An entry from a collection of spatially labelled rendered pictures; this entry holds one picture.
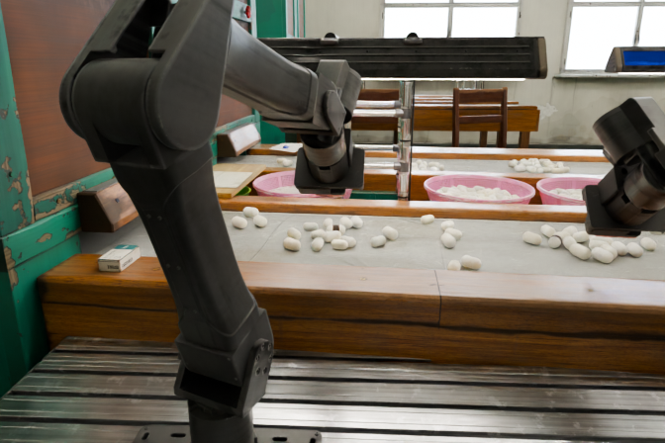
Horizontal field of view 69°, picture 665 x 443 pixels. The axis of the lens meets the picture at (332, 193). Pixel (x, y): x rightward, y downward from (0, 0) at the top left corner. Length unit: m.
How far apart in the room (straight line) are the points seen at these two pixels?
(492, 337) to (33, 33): 0.79
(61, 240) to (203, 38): 0.58
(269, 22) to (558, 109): 3.92
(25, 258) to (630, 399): 0.83
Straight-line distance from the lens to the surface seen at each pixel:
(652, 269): 0.96
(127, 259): 0.81
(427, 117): 3.67
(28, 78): 0.85
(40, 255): 0.85
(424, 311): 0.68
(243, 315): 0.47
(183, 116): 0.34
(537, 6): 6.30
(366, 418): 0.62
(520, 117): 3.82
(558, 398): 0.70
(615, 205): 0.74
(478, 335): 0.71
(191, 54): 0.35
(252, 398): 0.50
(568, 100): 6.46
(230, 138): 1.49
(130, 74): 0.35
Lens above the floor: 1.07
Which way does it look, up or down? 15 degrees down
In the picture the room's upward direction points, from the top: straight up
